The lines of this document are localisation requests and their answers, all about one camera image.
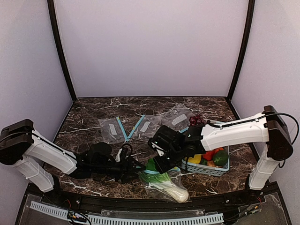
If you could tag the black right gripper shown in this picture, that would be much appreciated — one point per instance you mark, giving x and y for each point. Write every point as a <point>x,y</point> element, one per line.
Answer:
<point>162,161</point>

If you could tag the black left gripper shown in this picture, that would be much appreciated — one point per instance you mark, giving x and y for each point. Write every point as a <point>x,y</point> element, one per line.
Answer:
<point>128,169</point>

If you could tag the green white bok choy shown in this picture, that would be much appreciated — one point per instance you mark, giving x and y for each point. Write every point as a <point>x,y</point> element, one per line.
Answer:
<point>164,182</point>

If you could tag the clear zip bag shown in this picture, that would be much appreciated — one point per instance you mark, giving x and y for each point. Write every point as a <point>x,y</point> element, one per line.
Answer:
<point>112,131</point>
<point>145,128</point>
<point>177,118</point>
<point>164,182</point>

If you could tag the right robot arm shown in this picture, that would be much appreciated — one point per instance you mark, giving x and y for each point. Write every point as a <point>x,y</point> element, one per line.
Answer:
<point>266,127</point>

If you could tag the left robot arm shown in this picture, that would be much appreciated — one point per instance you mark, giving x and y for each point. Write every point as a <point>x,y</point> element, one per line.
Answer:
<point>21,145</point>

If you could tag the yellow lemon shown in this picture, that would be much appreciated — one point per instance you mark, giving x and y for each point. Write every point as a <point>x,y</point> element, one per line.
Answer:
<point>196,159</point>

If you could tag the light blue plastic basket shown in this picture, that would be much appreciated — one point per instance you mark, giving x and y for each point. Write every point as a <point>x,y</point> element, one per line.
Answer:
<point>207,167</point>

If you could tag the purple grape bunch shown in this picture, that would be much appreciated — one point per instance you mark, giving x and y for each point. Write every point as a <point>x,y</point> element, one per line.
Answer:
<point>196,120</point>

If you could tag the green avocado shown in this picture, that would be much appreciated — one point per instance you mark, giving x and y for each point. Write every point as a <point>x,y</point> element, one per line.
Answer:
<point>220,158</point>

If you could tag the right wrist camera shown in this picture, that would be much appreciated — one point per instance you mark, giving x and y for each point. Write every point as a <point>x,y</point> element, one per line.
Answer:
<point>156,147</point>

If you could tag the white slotted cable duct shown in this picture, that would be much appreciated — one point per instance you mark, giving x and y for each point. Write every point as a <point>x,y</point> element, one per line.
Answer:
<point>114,217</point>

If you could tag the black right frame post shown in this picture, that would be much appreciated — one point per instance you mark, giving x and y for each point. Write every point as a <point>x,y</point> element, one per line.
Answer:
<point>243,48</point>

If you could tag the black frame post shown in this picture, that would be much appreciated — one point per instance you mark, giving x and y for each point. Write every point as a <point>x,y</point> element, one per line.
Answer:
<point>243,48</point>
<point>59,49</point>

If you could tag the black left frame post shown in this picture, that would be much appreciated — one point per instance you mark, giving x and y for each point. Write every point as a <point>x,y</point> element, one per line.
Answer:
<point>59,49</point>

